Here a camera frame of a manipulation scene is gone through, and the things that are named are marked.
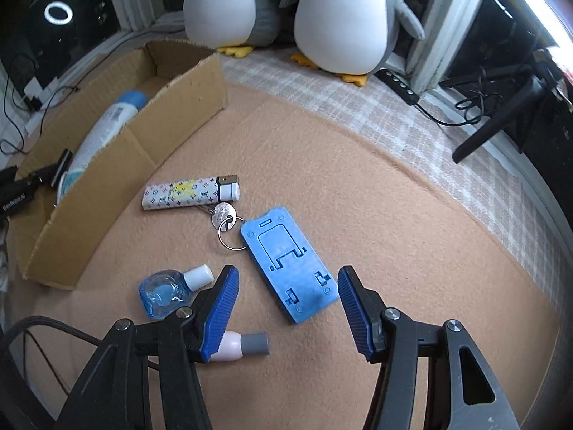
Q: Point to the large white lotion bottle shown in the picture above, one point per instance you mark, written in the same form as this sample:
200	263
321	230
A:
103	130

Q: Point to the small blue bottle white cap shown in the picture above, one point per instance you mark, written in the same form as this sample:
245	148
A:
161	295

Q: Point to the white patterned lighter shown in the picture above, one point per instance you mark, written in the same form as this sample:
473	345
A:
179	192

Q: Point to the blue folding phone stand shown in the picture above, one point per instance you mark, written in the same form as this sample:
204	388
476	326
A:
309	273

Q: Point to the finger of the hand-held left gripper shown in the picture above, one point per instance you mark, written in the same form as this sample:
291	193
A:
62	165

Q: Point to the grey plaid cloth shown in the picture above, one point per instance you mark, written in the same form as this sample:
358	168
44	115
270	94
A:
358	112

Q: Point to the small penguin plush toy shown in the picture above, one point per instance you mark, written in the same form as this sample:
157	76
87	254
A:
340	22

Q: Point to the cardboard box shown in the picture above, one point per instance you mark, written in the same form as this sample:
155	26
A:
112	188

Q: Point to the black tripod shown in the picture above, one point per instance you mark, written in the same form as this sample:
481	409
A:
501	121

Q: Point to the small pink bottle grey cap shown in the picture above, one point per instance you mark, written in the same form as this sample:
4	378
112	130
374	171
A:
232	345

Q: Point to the large penguin plush toy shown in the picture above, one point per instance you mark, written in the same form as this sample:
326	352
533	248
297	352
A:
215	9

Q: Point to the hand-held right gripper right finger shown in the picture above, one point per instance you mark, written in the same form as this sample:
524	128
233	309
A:
353	313

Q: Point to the white power strip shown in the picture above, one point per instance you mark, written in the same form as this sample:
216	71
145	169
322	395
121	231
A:
33	86

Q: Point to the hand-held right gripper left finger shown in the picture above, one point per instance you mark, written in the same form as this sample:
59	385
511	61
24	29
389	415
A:
219	318

